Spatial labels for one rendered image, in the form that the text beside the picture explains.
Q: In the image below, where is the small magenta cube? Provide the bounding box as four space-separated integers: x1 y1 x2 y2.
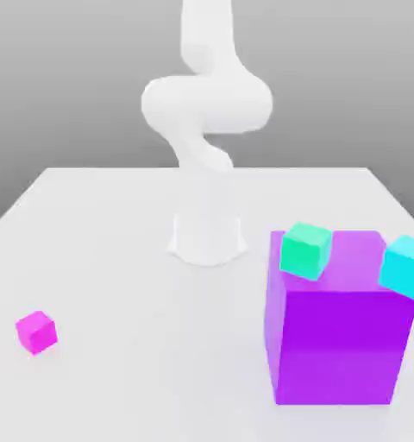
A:
15 309 59 357

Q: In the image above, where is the small green cube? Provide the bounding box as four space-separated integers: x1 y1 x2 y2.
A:
279 221 333 282

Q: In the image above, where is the small cyan cube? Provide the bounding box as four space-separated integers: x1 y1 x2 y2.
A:
378 234 414 302

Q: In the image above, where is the large purple box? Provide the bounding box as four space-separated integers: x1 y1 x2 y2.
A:
264 229 414 407

